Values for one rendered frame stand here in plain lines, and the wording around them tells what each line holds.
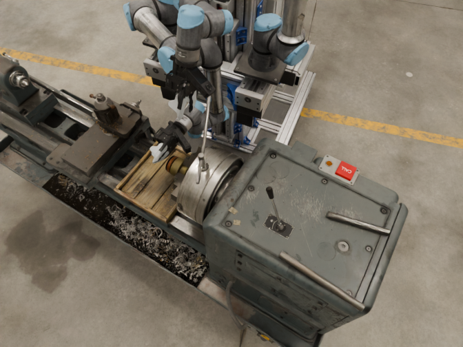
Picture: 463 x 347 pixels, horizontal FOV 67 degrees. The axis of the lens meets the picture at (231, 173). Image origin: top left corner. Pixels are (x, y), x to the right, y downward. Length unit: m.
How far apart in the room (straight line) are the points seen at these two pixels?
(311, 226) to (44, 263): 1.97
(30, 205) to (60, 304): 0.79
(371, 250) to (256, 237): 0.36
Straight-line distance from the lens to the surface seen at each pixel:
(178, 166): 1.43
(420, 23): 4.45
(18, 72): 2.06
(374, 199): 1.30
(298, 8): 1.43
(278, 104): 2.87
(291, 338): 1.82
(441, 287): 2.77
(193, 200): 1.30
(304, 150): 1.33
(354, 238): 1.21
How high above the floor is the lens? 2.33
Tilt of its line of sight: 59 degrees down
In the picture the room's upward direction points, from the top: 1 degrees clockwise
